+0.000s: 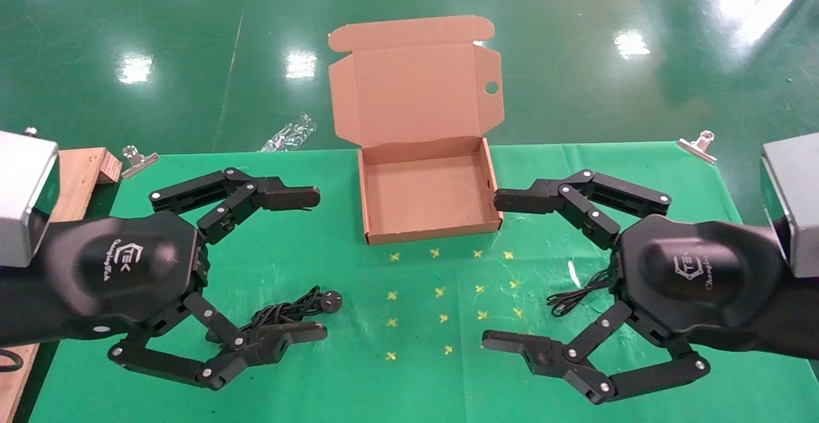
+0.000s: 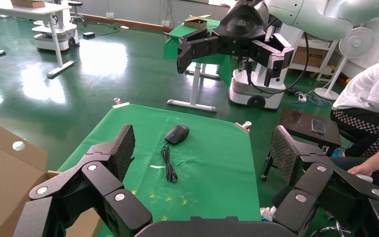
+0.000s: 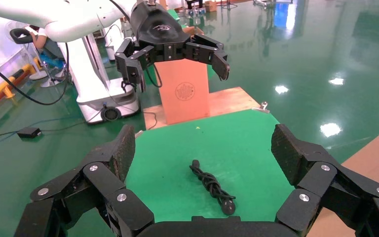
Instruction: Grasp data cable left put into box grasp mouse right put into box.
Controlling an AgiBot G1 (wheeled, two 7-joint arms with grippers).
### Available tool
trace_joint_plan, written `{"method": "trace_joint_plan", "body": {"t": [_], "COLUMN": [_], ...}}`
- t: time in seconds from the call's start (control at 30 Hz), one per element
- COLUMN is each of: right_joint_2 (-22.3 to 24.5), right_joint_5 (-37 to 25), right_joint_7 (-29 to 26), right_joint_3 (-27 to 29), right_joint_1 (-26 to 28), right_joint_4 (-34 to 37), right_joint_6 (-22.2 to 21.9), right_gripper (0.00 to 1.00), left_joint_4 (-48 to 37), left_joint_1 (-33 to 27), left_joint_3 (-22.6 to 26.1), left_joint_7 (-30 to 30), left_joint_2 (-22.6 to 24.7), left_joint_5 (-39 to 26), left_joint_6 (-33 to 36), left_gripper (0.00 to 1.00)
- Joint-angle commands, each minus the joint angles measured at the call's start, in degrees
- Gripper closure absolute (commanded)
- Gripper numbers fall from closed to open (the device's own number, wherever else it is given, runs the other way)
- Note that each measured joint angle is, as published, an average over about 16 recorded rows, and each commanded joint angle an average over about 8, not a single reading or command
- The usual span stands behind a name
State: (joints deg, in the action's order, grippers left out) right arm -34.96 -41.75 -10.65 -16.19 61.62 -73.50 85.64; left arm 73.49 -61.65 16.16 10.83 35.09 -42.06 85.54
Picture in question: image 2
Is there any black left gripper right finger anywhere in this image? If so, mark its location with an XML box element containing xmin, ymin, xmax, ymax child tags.
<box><xmin>270</xmin><ymin>125</ymin><xmax>379</xmax><ymax>237</ymax></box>

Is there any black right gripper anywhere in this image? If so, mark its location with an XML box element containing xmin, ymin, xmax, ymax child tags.
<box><xmin>176</xmin><ymin>0</ymin><xmax>295</xmax><ymax>88</ymax></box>

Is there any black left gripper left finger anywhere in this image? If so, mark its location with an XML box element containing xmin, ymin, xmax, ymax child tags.
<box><xmin>13</xmin><ymin>124</ymin><xmax>153</xmax><ymax>237</ymax></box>

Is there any black wired mouse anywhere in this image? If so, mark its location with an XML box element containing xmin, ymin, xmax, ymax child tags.
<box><xmin>160</xmin><ymin>124</ymin><xmax>190</xmax><ymax>184</ymax></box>

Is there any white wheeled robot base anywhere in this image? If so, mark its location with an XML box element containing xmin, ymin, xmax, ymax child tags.
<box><xmin>32</xmin><ymin>0</ymin><xmax>79</xmax><ymax>52</ymax></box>
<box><xmin>228</xmin><ymin>24</ymin><xmax>305</xmax><ymax>111</ymax></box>

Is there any open brown cardboard box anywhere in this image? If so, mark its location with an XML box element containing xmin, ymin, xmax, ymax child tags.
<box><xmin>0</xmin><ymin>126</ymin><xmax>104</xmax><ymax>237</ymax></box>

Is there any closed brown cardboard box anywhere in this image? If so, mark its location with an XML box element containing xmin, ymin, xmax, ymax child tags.
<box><xmin>10</xmin><ymin>0</ymin><xmax>45</xmax><ymax>9</ymax></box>

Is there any bare person hand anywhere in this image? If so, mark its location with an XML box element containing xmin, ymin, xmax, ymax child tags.
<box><xmin>348</xmin><ymin>163</ymin><xmax>373</xmax><ymax>177</ymax></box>

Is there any small brown open carton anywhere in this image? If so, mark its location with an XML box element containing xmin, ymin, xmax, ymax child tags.
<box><xmin>183</xmin><ymin>14</ymin><xmax>212</xmax><ymax>30</ymax></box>

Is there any green tablecloth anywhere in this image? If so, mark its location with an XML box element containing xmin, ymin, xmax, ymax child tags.
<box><xmin>58</xmin><ymin>104</ymin><xmax>262</xmax><ymax>237</ymax></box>
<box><xmin>163</xmin><ymin>18</ymin><xmax>233</xmax><ymax>88</ymax></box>

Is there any small dark side table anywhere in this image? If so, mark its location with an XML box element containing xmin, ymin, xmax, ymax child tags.
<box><xmin>261</xmin><ymin>108</ymin><xmax>342</xmax><ymax>183</ymax></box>

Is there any brown carton with print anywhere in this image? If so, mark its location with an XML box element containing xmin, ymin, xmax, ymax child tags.
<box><xmin>292</xmin><ymin>46</ymin><xmax>329</xmax><ymax>68</ymax></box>

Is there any silver metal binder clamp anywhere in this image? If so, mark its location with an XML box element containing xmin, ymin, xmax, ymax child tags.
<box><xmin>234</xmin><ymin>121</ymin><xmax>253</xmax><ymax>133</ymax></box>
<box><xmin>112</xmin><ymin>97</ymin><xmax>130</xmax><ymax>109</ymax></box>

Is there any white storage shelf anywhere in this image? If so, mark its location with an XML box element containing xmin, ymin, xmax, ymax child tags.
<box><xmin>288</xmin><ymin>38</ymin><xmax>339</xmax><ymax>82</ymax></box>

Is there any seated person white shirt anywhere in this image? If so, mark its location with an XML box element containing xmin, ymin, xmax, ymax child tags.
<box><xmin>329</xmin><ymin>57</ymin><xmax>379</xmax><ymax>201</ymax></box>

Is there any white standing fan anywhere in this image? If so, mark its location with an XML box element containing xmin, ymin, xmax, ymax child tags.
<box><xmin>314</xmin><ymin>27</ymin><xmax>376</xmax><ymax>101</ymax></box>

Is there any black round stool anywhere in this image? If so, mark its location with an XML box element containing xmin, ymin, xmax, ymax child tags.
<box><xmin>68</xmin><ymin>0</ymin><xmax>87</xmax><ymax>27</ymax></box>

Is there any white desk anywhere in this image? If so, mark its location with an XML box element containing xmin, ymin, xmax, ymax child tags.
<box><xmin>0</xmin><ymin>0</ymin><xmax>76</xmax><ymax>79</ymax></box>

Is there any white metal table frame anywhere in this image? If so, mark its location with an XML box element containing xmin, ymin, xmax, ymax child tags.
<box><xmin>167</xmin><ymin>62</ymin><xmax>221</xmax><ymax>114</ymax></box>

